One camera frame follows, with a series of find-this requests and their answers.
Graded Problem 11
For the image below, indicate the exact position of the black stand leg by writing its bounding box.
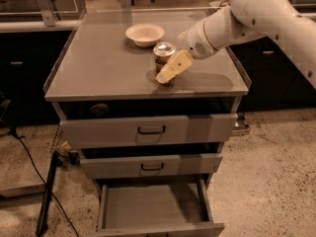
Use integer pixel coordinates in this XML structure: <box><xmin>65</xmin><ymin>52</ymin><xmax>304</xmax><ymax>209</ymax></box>
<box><xmin>36</xmin><ymin>152</ymin><xmax>58</xmax><ymax>237</ymax></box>

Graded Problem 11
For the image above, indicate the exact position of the black floor cable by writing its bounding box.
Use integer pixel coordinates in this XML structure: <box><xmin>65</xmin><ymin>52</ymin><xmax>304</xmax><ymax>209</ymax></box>
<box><xmin>9</xmin><ymin>128</ymin><xmax>81</xmax><ymax>237</ymax></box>

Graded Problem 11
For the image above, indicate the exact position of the middle grey drawer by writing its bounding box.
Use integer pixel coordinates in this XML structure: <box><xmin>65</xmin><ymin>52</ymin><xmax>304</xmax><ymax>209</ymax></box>
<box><xmin>79</xmin><ymin>143</ymin><xmax>222</xmax><ymax>180</ymax></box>

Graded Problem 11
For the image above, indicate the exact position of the grey drawer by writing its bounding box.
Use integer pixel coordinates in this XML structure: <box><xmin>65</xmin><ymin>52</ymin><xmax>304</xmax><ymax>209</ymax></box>
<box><xmin>53</xmin><ymin>97</ymin><xmax>239</xmax><ymax>149</ymax></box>
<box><xmin>87</xmin><ymin>175</ymin><xmax>224</xmax><ymax>237</ymax></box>
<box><xmin>79</xmin><ymin>143</ymin><xmax>222</xmax><ymax>180</ymax></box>

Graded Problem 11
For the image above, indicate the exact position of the top grey drawer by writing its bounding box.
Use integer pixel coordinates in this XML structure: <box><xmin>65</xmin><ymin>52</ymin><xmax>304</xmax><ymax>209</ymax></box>
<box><xmin>53</xmin><ymin>97</ymin><xmax>239</xmax><ymax>149</ymax></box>

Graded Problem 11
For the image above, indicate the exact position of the round object in top drawer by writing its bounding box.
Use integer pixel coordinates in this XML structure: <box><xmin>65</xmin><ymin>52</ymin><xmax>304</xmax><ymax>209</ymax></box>
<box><xmin>89</xmin><ymin>103</ymin><xmax>110</xmax><ymax>119</ymax></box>

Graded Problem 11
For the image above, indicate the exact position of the wire basket with items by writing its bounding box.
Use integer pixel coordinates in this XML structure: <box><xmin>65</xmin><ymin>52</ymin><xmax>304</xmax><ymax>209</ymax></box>
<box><xmin>50</xmin><ymin>126</ymin><xmax>79</xmax><ymax>165</ymax></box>

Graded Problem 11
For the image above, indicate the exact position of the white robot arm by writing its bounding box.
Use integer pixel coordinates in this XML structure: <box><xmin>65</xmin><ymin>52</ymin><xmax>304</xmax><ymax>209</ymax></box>
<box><xmin>156</xmin><ymin>0</ymin><xmax>316</xmax><ymax>87</ymax></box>

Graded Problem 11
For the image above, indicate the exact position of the grey drawer cabinet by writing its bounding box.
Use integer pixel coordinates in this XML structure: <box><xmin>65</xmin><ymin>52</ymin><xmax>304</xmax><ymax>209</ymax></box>
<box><xmin>42</xmin><ymin>10</ymin><xmax>253</xmax><ymax>237</ymax></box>

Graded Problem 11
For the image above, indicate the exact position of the white paper bowl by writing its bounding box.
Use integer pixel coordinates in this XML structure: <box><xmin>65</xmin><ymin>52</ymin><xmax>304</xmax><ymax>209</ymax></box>
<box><xmin>125</xmin><ymin>24</ymin><xmax>165</xmax><ymax>47</ymax></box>

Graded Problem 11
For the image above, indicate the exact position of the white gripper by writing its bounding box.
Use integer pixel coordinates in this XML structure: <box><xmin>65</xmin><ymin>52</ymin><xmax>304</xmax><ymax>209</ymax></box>
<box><xmin>155</xmin><ymin>20</ymin><xmax>217</xmax><ymax>84</ymax></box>

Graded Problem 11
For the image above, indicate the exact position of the bottom grey drawer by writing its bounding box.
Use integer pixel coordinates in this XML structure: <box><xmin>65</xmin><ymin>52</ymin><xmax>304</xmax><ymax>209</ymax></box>
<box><xmin>87</xmin><ymin>175</ymin><xmax>224</xmax><ymax>237</ymax></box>

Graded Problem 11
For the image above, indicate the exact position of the orange soda can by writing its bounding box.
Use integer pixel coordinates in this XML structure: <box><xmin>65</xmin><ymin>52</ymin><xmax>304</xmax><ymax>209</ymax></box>
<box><xmin>153</xmin><ymin>41</ymin><xmax>176</xmax><ymax>74</ymax></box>

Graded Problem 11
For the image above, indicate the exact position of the grey metal post left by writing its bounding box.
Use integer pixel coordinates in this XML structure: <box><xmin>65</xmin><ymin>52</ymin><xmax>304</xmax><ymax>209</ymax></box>
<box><xmin>37</xmin><ymin>0</ymin><xmax>56</xmax><ymax>27</ymax></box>

